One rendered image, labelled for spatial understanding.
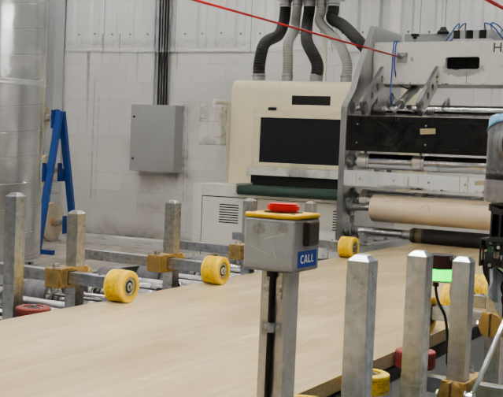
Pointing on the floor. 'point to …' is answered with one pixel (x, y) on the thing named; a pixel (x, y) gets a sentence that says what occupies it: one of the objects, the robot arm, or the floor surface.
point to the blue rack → (60, 131)
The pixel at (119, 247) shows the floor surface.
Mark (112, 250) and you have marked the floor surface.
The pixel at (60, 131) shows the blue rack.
